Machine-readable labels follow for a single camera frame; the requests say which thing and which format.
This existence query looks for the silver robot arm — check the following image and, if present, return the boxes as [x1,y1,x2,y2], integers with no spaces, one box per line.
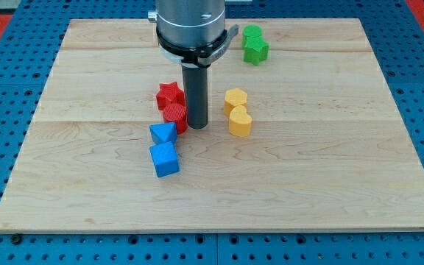
[147,0,239,68]

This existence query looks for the yellow heart block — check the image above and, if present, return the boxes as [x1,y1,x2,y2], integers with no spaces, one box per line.
[229,105,252,137]

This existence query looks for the red cylinder block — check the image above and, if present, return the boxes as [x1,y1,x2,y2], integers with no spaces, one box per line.
[162,103,188,135]

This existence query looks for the yellow hexagon block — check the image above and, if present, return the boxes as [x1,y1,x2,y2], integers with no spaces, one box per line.
[224,88,247,116]

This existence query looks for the blue triangle block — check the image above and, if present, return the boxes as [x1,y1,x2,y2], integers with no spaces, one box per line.
[149,122,177,144]

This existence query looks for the blue cube block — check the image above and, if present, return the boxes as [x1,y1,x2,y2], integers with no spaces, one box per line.
[149,141,180,177]

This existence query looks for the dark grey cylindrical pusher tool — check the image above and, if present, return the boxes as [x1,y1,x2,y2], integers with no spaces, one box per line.
[182,66,208,130]

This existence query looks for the red star block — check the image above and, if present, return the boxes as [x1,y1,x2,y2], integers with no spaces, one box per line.
[156,82,186,110]

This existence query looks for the light wooden board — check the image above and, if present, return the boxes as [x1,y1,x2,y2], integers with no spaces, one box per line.
[0,18,424,234]

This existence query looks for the green star block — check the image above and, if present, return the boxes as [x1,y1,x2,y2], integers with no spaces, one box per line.
[242,37,269,66]

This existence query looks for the green cylinder block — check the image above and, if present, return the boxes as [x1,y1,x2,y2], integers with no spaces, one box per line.
[241,24,262,49]

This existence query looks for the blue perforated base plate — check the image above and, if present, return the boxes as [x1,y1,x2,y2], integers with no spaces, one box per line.
[0,1,424,264]

